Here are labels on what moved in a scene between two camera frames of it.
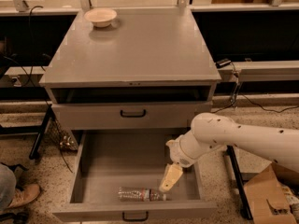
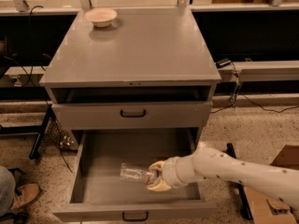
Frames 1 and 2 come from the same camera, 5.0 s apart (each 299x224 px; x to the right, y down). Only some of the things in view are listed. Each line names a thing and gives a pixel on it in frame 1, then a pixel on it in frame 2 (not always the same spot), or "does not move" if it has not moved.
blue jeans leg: (7, 186) does not move
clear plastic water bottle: (135, 194) -> (134, 173)
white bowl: (101, 17) does not move
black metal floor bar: (244, 204) does not move
